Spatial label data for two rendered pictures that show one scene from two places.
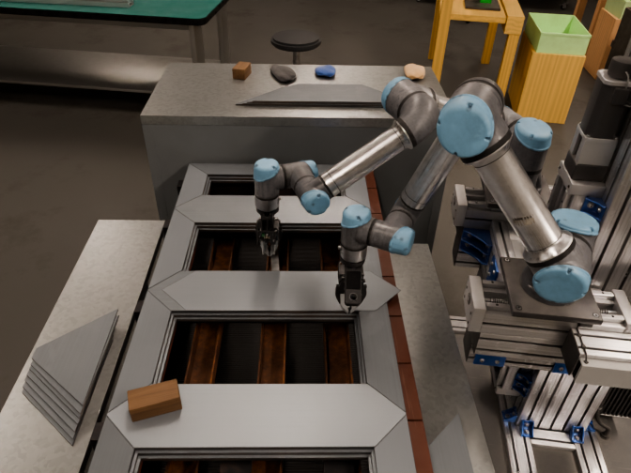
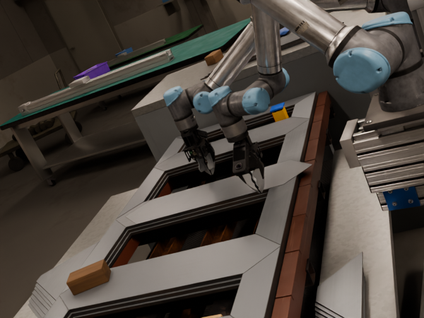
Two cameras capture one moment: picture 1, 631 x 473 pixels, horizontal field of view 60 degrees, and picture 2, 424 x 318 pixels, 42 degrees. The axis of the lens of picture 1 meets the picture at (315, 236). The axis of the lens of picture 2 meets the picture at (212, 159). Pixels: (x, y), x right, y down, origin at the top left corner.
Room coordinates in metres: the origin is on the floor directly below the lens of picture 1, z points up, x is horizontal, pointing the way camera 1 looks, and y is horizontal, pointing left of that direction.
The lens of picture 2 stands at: (-0.37, -0.73, 1.57)
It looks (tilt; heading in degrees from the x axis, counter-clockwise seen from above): 19 degrees down; 26
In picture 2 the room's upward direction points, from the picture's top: 25 degrees counter-clockwise
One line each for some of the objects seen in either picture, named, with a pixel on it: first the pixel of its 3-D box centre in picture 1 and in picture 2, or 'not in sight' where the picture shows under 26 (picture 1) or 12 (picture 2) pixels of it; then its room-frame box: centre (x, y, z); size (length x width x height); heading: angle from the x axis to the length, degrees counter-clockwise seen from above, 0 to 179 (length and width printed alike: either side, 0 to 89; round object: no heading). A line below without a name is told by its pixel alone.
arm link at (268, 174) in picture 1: (268, 178); (178, 103); (1.40, 0.15, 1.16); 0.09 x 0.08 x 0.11; 111
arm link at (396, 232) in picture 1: (392, 234); (252, 100); (1.14, -0.21, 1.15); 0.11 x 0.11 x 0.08; 66
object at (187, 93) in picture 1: (300, 92); (258, 55); (2.35, 0.09, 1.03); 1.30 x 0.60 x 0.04; 92
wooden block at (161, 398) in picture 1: (154, 400); (89, 277); (0.80, 0.38, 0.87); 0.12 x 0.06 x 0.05; 110
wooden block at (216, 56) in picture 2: (241, 70); (214, 57); (2.48, 0.37, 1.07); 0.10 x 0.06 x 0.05; 168
